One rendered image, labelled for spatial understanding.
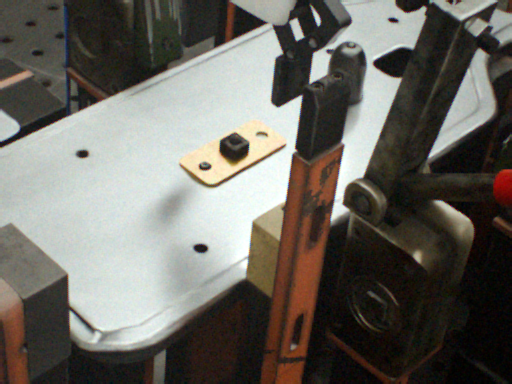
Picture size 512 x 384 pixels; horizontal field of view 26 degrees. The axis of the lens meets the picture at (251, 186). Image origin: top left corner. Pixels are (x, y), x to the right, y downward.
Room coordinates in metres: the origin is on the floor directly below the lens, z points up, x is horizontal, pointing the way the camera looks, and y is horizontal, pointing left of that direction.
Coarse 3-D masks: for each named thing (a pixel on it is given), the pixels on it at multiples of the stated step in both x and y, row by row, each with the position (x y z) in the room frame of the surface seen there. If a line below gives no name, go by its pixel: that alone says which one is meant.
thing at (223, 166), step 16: (240, 128) 0.67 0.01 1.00; (256, 128) 0.67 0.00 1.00; (208, 144) 0.65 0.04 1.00; (224, 144) 0.64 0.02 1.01; (240, 144) 0.64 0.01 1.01; (256, 144) 0.65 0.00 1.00; (272, 144) 0.66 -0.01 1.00; (192, 160) 0.63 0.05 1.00; (208, 160) 0.63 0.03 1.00; (224, 160) 0.63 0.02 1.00; (240, 160) 0.63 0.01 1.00; (256, 160) 0.63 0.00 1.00; (208, 176) 0.61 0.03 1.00; (224, 176) 0.61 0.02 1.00
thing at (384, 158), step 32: (416, 0) 0.55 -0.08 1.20; (448, 0) 0.55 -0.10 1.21; (480, 0) 0.54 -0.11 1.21; (448, 32) 0.52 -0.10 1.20; (480, 32) 0.52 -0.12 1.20; (416, 64) 0.53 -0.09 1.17; (448, 64) 0.52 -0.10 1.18; (416, 96) 0.53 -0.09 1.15; (448, 96) 0.54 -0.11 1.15; (384, 128) 0.54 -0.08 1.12; (416, 128) 0.52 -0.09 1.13; (384, 160) 0.53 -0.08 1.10; (416, 160) 0.54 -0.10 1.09; (384, 192) 0.53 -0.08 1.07
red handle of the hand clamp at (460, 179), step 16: (400, 176) 0.54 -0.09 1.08; (416, 176) 0.54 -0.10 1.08; (432, 176) 0.53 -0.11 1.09; (448, 176) 0.52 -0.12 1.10; (464, 176) 0.52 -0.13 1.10; (480, 176) 0.51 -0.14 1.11; (496, 176) 0.50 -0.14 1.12; (400, 192) 0.54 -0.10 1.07; (416, 192) 0.53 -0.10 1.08; (432, 192) 0.52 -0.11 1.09; (448, 192) 0.51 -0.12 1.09; (464, 192) 0.51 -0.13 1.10; (480, 192) 0.50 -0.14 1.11; (496, 192) 0.49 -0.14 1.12
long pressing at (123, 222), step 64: (384, 0) 0.89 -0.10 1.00; (192, 64) 0.76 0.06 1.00; (256, 64) 0.77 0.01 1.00; (320, 64) 0.78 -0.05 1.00; (64, 128) 0.65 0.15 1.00; (128, 128) 0.66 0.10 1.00; (192, 128) 0.67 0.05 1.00; (448, 128) 0.71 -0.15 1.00; (0, 192) 0.57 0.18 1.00; (64, 192) 0.58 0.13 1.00; (128, 192) 0.59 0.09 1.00; (192, 192) 0.59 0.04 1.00; (256, 192) 0.60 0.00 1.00; (64, 256) 0.51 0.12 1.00; (128, 256) 0.52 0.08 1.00; (192, 256) 0.53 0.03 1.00; (128, 320) 0.46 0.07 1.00; (192, 320) 0.47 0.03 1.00
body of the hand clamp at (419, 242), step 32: (352, 224) 0.53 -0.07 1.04; (384, 224) 0.53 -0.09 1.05; (416, 224) 0.53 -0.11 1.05; (448, 224) 0.53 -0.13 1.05; (352, 256) 0.53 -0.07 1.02; (384, 256) 0.51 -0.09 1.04; (416, 256) 0.50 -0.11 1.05; (448, 256) 0.51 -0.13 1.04; (352, 288) 0.52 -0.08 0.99; (384, 288) 0.51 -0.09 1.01; (416, 288) 0.50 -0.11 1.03; (448, 288) 0.52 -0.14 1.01; (352, 320) 0.52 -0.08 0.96; (384, 320) 0.51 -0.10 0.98; (416, 320) 0.50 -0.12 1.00; (448, 320) 0.53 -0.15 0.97; (352, 352) 0.52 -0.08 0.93; (384, 352) 0.50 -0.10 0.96; (416, 352) 0.50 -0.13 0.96
